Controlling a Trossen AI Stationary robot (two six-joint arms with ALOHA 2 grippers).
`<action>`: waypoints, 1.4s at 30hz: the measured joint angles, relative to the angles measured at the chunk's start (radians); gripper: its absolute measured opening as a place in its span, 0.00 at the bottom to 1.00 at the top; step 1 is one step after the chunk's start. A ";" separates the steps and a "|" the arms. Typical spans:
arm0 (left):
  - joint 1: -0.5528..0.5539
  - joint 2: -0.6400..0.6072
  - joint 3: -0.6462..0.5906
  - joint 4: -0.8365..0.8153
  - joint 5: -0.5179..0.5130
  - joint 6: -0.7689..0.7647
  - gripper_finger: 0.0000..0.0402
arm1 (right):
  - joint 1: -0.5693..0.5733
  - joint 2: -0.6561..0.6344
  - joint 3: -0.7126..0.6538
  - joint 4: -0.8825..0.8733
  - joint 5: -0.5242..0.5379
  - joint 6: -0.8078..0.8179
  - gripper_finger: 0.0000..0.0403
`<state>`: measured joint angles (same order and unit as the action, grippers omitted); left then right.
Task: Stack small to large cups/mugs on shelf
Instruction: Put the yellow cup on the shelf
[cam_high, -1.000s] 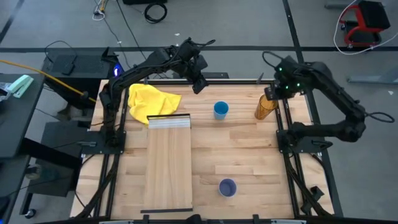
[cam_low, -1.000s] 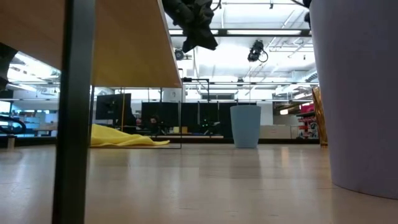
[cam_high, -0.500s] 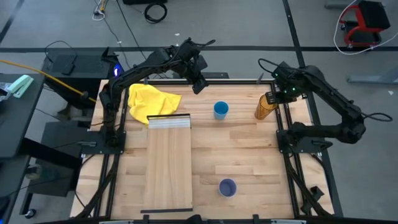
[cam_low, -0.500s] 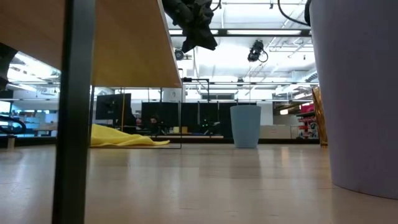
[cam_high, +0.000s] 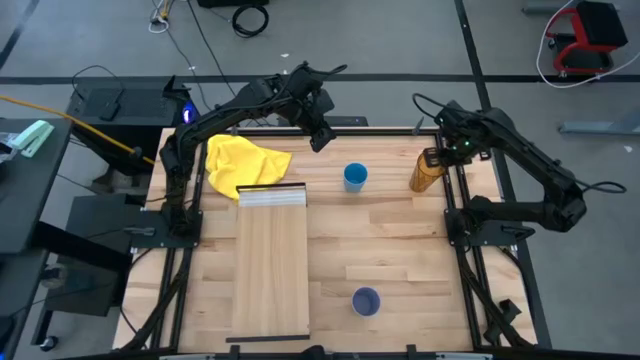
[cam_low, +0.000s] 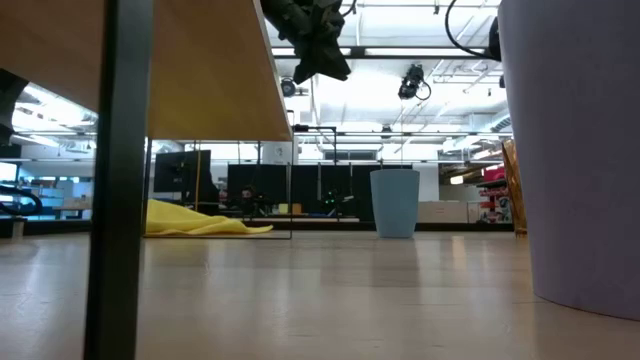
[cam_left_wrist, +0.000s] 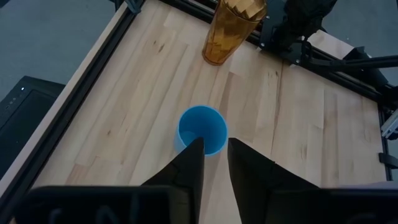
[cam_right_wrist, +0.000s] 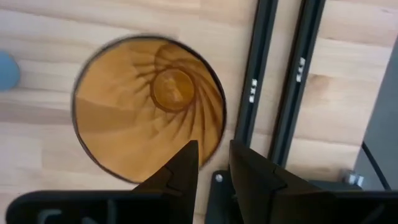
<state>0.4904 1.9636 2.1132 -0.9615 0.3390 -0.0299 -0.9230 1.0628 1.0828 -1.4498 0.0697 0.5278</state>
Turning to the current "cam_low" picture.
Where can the wooden shelf with black legs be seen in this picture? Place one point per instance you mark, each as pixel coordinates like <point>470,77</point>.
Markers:
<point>210,75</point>

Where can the light blue plastic cup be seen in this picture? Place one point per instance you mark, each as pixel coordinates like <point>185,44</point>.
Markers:
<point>395,205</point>

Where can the black aluminium table frame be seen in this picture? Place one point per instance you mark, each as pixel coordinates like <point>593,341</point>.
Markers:
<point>450,226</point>

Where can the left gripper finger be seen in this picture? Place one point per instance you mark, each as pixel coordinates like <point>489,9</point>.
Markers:
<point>306,62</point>
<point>331,65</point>

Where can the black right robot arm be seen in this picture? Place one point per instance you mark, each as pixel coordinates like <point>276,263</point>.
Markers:
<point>495,40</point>

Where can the black partition panels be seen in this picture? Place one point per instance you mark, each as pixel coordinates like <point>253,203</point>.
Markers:
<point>305,185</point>

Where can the black computer monitor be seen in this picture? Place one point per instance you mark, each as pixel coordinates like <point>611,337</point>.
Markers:
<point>175,172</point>

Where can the yellow cloth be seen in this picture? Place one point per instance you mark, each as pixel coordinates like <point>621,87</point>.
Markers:
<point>185,220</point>

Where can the black overhead camera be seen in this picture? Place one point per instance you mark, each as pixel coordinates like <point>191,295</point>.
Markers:
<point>412,82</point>

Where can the white low cabinet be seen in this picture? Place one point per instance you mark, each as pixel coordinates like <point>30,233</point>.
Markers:
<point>442,212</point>

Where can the rack with red bins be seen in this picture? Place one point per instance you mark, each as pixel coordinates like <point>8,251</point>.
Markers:
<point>495,195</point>

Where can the lavender plastic cup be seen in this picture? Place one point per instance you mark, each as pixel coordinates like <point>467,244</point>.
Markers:
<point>575,150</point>

